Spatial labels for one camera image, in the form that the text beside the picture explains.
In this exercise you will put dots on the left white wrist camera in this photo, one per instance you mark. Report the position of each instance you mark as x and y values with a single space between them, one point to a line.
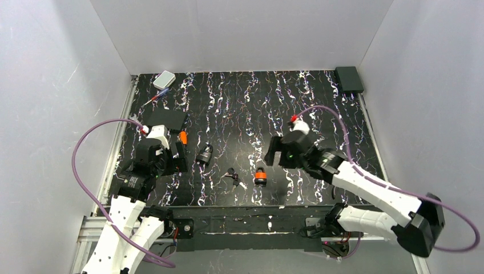
160 133

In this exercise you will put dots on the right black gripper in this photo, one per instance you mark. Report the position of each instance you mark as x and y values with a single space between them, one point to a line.
272 150

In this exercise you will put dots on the right aluminium rail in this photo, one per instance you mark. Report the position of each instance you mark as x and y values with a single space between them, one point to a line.
419 263

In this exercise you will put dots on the black box in corner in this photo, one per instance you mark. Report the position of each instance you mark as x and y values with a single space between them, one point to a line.
348 79

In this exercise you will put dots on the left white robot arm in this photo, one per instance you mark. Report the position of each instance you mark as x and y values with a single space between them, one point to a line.
130 229

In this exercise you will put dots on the silver wrench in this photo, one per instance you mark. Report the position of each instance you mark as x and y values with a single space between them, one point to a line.
133 116

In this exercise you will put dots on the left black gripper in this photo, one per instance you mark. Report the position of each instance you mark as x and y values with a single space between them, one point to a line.
179 156

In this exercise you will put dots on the aluminium rail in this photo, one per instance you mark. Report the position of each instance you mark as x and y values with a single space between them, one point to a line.
83 247
419 263

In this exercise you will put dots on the orange handled screwdriver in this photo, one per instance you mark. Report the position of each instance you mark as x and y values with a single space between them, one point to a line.
183 137

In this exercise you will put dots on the left aluminium rail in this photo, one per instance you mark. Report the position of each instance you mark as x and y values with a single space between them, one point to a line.
83 247

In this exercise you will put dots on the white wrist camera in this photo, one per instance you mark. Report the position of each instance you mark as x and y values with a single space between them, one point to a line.
160 133
296 123

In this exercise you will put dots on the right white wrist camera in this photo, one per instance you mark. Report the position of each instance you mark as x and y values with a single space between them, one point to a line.
296 123

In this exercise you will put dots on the black flat box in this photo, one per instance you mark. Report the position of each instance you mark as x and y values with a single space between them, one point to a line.
173 120

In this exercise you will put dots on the white rounded box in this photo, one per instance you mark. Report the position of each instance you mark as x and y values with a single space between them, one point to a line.
164 80

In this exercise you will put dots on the black front base bar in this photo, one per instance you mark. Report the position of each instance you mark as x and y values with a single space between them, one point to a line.
249 227

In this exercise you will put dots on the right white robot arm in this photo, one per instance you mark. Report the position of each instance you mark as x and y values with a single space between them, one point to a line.
414 223

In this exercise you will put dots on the black keys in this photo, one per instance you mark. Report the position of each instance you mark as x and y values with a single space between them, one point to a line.
236 181

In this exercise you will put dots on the orange black padlock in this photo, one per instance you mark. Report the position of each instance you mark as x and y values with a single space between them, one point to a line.
260 177

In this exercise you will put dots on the red blue screwdriver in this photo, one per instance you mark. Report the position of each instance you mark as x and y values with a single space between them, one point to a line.
160 94

